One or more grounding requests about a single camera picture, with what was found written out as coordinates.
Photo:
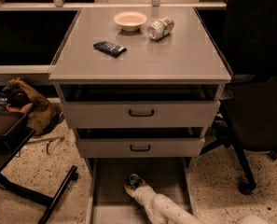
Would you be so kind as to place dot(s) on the bottom grey drawer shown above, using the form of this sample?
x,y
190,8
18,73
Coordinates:
x,y
109,203

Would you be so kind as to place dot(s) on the brown cloth bag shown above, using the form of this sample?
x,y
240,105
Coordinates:
x,y
42,115

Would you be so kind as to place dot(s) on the top grey drawer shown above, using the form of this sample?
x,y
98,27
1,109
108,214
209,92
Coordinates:
x,y
137,106

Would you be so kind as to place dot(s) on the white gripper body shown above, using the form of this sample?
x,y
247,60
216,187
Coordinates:
x,y
140,191

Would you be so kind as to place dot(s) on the grey drawer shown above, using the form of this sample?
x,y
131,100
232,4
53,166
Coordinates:
x,y
109,203
137,106
138,142

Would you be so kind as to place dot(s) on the black side table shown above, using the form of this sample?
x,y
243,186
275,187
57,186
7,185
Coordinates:
x,y
25,178

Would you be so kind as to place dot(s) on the black box on table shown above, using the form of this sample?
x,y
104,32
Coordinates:
x,y
11,123

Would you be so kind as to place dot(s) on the silver crushed can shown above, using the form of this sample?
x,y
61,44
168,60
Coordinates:
x,y
160,28

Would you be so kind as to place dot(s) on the blue pepsi can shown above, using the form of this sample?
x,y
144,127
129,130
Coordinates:
x,y
133,180

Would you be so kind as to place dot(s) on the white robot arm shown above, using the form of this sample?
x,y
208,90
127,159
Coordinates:
x,y
159,208

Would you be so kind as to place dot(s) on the black office chair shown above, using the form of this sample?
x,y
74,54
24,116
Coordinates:
x,y
248,41

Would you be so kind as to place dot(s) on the middle grey drawer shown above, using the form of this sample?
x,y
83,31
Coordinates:
x,y
138,142

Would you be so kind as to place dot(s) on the grey drawer cabinet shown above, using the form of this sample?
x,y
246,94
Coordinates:
x,y
186,56

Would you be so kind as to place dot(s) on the blue snack bag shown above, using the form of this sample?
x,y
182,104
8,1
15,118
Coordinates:
x,y
109,48

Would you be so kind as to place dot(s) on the white bowl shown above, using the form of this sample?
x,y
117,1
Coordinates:
x,y
130,21

